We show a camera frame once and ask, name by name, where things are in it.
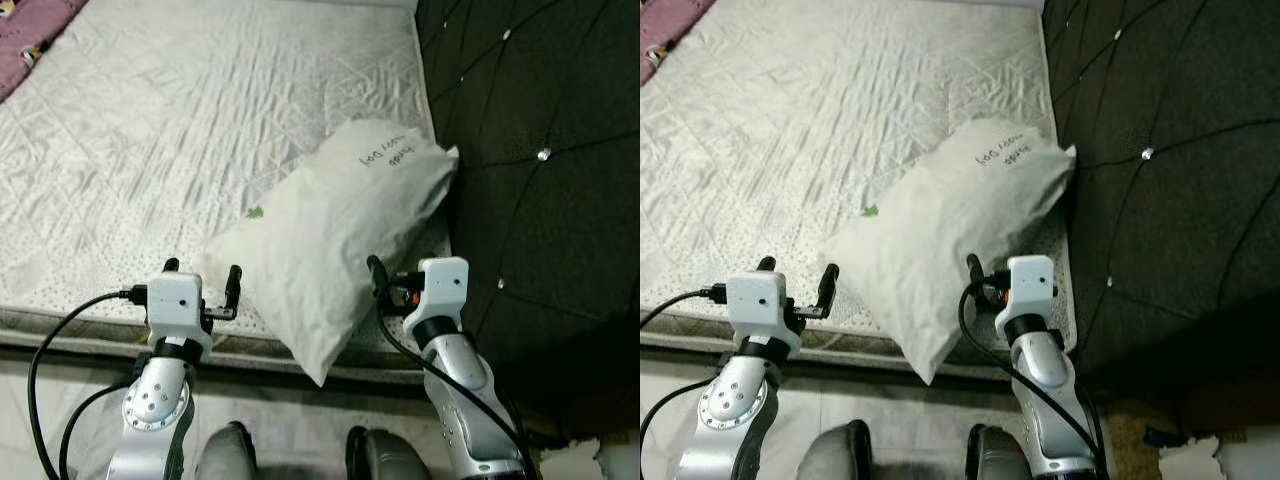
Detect cream white pillow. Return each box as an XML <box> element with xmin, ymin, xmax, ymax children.
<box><xmin>200</xmin><ymin>118</ymin><xmax>461</xmax><ymax>388</ymax></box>
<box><xmin>818</xmin><ymin>118</ymin><xmax>1078</xmax><ymax>386</ymax></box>

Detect beige quilted mattress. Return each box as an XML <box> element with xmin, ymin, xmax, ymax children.
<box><xmin>640</xmin><ymin>0</ymin><xmax>1081</xmax><ymax>381</ymax></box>
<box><xmin>0</xmin><ymin>0</ymin><xmax>456</xmax><ymax>386</ymax></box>

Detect grey robot left leg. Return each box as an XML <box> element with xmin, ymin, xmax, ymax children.
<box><xmin>195</xmin><ymin>420</ymin><xmax>259</xmax><ymax>480</ymax></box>
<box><xmin>795</xmin><ymin>420</ymin><xmax>871</xmax><ymax>480</ymax></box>

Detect grey robot leg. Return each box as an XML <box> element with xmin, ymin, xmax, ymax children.
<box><xmin>965</xmin><ymin>425</ymin><xmax>1031</xmax><ymax>480</ymax></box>
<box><xmin>795</xmin><ymin>420</ymin><xmax>871</xmax><ymax>480</ymax></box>
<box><xmin>195</xmin><ymin>420</ymin><xmax>259</xmax><ymax>480</ymax></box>
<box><xmin>345</xmin><ymin>427</ymin><xmax>431</xmax><ymax>480</ymax></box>

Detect black tufted headboard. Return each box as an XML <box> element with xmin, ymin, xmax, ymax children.
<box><xmin>413</xmin><ymin>0</ymin><xmax>641</xmax><ymax>441</ymax></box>
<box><xmin>1040</xmin><ymin>0</ymin><xmax>1280</xmax><ymax>401</ymax></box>

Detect grey robot right leg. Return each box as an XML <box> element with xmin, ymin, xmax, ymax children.
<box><xmin>345</xmin><ymin>427</ymin><xmax>431</xmax><ymax>480</ymax></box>
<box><xmin>965</xmin><ymin>425</ymin><xmax>1031</xmax><ymax>480</ymax></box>

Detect pink cartoon print blanket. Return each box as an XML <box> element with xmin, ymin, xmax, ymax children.
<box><xmin>640</xmin><ymin>0</ymin><xmax>719</xmax><ymax>86</ymax></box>
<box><xmin>0</xmin><ymin>0</ymin><xmax>91</xmax><ymax>104</ymax></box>

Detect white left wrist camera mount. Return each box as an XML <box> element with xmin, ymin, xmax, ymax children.
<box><xmin>726</xmin><ymin>270</ymin><xmax>789</xmax><ymax>336</ymax></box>
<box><xmin>146</xmin><ymin>272</ymin><xmax>206</xmax><ymax>339</ymax></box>

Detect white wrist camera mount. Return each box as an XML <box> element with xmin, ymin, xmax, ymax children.
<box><xmin>1005</xmin><ymin>255</ymin><xmax>1056</xmax><ymax>319</ymax></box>
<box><xmin>403</xmin><ymin>257</ymin><xmax>471</xmax><ymax>323</ymax></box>
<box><xmin>146</xmin><ymin>272</ymin><xmax>206</xmax><ymax>339</ymax></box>
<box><xmin>726</xmin><ymin>270</ymin><xmax>789</xmax><ymax>336</ymax></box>

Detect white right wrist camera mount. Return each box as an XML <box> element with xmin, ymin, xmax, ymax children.
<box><xmin>403</xmin><ymin>257</ymin><xmax>471</xmax><ymax>323</ymax></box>
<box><xmin>1005</xmin><ymin>255</ymin><xmax>1056</xmax><ymax>319</ymax></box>

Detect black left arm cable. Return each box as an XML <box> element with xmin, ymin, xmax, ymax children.
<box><xmin>27</xmin><ymin>287</ymin><xmax>151</xmax><ymax>480</ymax></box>
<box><xmin>640</xmin><ymin>287</ymin><xmax>729</xmax><ymax>471</ymax></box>

